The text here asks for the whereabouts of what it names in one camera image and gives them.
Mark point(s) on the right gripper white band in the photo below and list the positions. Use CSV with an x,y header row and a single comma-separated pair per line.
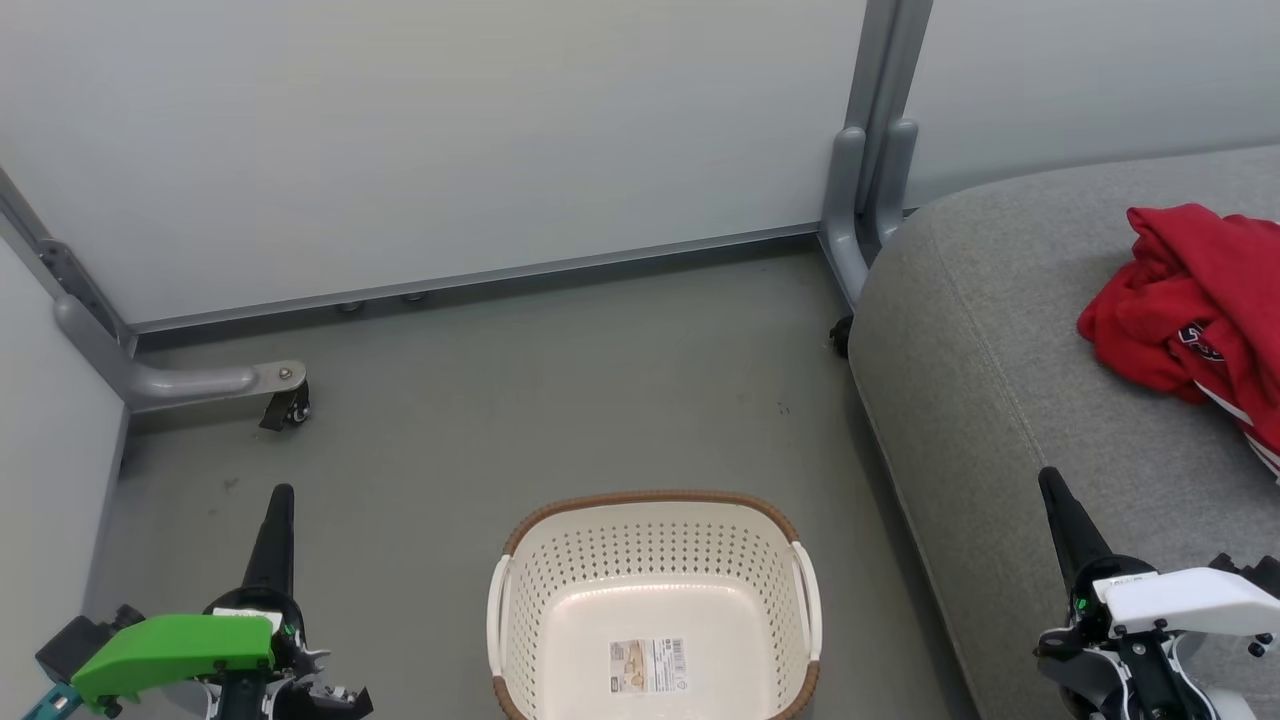
x,y
1170,600

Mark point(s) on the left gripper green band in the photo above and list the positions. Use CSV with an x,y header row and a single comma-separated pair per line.
x,y
170,650

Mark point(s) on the red clothing with white stripes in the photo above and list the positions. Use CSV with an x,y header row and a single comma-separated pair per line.
x,y
1200,280

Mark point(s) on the grey fabric sofa seat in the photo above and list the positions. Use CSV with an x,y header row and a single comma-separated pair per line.
x,y
1000,400

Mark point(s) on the cream laundry basket brown rim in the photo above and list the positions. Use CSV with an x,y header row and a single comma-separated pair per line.
x,y
650,570

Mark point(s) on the black caster wheel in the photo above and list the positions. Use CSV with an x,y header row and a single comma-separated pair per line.
x,y
841,336
290,410

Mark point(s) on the grey metal partition leg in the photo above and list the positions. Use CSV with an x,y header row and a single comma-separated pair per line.
x,y
185,382

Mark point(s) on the paper label with barcode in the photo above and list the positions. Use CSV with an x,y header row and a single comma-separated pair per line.
x,y
648,666

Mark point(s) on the grey metal partition rail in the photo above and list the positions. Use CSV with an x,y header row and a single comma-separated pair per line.
x,y
480,278

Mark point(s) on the grey metal partition post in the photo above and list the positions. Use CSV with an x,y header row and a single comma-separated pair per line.
x,y
872,150

